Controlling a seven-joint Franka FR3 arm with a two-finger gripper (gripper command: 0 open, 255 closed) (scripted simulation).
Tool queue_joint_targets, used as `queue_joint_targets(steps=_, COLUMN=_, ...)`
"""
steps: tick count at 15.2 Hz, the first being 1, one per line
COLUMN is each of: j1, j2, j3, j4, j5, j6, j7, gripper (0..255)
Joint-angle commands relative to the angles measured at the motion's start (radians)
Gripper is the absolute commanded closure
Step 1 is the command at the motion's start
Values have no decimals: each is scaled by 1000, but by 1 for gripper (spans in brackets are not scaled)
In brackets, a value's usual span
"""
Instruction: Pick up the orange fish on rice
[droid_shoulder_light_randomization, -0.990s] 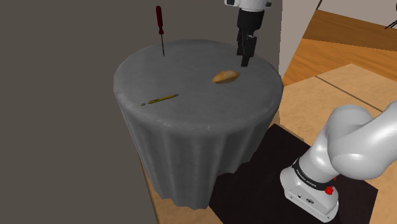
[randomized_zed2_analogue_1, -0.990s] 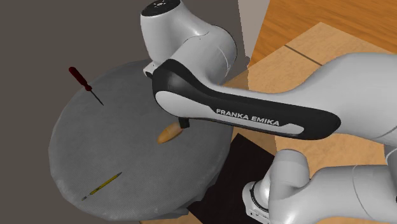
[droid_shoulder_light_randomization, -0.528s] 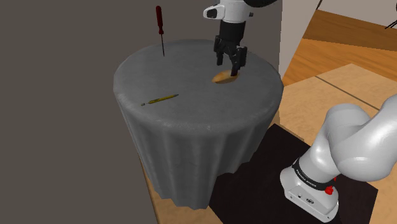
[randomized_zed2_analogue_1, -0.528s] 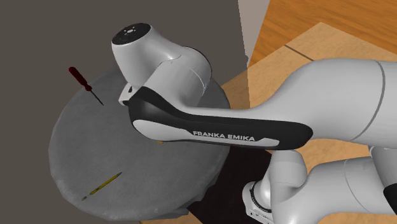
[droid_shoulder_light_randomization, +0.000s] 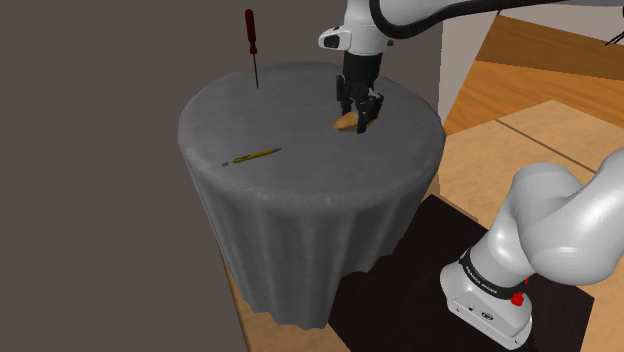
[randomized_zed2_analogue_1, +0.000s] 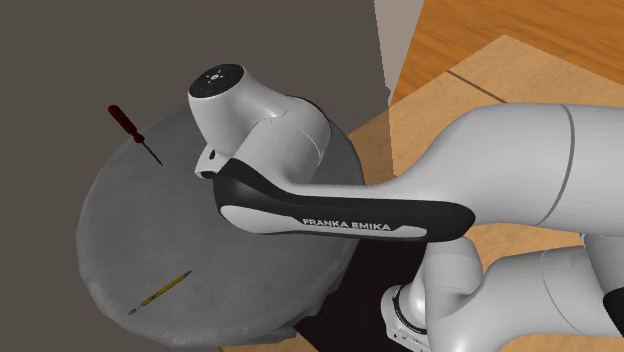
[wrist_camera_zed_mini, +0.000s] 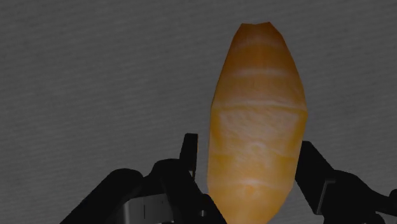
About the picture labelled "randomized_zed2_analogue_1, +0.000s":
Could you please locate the yellow pen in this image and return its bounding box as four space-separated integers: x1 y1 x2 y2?
127 269 193 317

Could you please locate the round grey table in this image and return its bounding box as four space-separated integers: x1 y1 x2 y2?
75 95 367 348

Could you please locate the red handled screwdriver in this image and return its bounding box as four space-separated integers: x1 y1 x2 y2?
107 104 165 167

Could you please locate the dark robot stand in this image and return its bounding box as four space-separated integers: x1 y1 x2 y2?
292 238 430 352

